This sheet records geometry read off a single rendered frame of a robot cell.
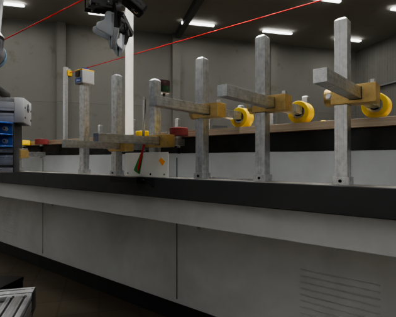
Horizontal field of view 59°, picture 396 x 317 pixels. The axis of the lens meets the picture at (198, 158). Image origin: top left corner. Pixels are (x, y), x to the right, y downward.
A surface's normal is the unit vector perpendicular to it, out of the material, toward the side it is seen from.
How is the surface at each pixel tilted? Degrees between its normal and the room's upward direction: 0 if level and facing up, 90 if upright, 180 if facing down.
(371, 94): 90
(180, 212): 90
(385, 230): 90
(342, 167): 90
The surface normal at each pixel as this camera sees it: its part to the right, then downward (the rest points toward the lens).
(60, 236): -0.63, 0.00
